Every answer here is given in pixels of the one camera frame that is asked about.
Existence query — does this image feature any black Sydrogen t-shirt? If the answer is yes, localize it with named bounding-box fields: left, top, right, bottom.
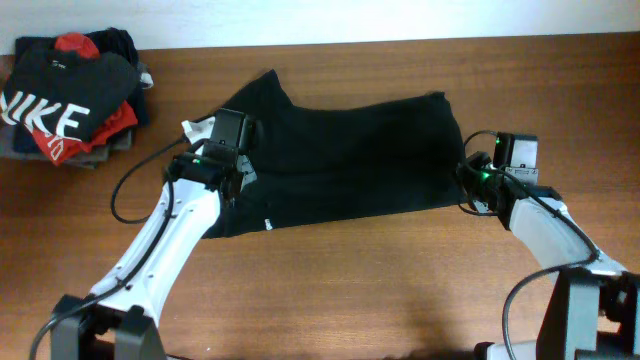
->
left=205, top=71, right=464, bottom=239

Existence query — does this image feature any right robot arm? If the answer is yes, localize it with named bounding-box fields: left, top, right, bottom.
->
left=456, top=131, right=639, bottom=359

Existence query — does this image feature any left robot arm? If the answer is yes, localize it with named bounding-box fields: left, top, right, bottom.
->
left=29, top=108, right=256, bottom=359

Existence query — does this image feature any navy folded t-shirt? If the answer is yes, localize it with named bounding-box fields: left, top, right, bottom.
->
left=1, top=28, right=150, bottom=163

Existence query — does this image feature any red folded t-shirt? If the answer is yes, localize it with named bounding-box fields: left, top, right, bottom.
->
left=31, top=33, right=139, bottom=166

